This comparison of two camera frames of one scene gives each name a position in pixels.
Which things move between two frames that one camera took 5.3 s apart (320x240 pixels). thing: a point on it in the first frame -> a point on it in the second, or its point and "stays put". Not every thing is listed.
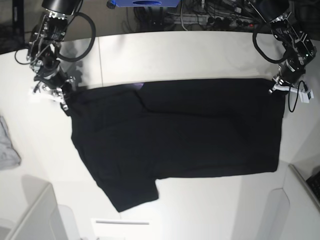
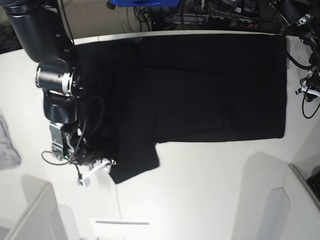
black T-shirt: x=128 y=136 -> x=140 y=90
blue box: x=113 y=4 stays put
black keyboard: x=314 y=182 stays put
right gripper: x=289 y=73 -> x=310 y=85
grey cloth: x=9 y=158 stays put
